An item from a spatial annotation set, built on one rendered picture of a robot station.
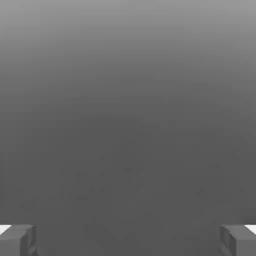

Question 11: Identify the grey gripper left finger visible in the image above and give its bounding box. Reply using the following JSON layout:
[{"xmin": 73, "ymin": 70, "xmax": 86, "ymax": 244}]
[{"xmin": 0, "ymin": 224, "xmax": 39, "ymax": 256}]

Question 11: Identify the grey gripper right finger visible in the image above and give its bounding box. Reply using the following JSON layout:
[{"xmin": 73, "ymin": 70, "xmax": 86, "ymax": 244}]
[{"xmin": 218, "ymin": 224, "xmax": 256, "ymax": 256}]

